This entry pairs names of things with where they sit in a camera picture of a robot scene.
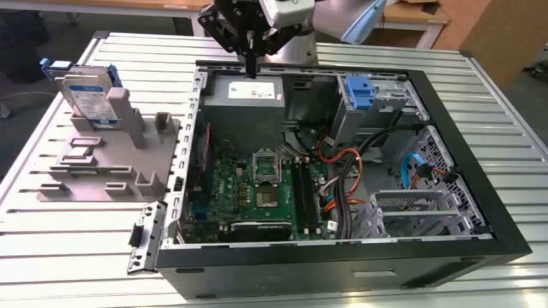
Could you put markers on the brown wooden cabinet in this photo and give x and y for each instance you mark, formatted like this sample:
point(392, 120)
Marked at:
point(505, 32)

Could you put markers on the green RAM stick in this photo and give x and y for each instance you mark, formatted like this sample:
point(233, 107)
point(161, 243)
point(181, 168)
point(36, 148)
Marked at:
point(85, 172)

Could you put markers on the metal disk bay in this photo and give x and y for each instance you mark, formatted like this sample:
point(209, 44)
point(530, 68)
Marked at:
point(428, 213)

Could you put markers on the grey power supply unit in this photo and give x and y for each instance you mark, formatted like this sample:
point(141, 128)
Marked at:
point(244, 125)

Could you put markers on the grey expansion slot retainer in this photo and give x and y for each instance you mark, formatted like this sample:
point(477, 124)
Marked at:
point(149, 237)

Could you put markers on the black graphics card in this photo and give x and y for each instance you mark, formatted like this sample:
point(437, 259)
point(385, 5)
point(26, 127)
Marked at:
point(256, 231)

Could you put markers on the hard disk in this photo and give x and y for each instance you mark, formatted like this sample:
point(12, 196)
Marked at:
point(85, 96)

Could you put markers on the grey parts rack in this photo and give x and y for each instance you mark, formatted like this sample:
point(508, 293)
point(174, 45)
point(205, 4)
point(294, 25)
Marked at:
point(114, 160)

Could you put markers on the green motherboard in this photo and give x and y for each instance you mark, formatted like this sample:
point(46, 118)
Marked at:
point(230, 189)

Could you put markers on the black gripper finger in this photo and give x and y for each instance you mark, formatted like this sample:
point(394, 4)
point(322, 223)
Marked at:
point(282, 38)
point(217, 29)

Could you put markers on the grey metal drive cage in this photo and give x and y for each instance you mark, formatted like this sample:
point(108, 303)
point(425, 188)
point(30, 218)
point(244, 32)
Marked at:
point(348, 125)

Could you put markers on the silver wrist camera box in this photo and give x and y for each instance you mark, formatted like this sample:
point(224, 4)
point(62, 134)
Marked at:
point(282, 13)

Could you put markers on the black PC case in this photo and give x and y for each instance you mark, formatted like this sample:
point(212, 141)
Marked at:
point(298, 272)

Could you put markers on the office chair wheel base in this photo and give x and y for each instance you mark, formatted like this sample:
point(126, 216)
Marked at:
point(540, 69)

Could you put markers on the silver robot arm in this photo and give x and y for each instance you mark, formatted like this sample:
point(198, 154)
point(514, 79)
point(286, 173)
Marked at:
point(329, 19)

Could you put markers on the CPU socket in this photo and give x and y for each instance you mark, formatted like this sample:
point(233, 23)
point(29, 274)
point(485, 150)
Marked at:
point(269, 197)

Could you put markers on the black RAM slot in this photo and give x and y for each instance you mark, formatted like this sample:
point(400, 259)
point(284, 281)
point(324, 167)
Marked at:
point(300, 195)
point(310, 195)

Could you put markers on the blue plastic drive latch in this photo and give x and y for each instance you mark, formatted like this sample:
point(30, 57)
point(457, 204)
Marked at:
point(358, 93)

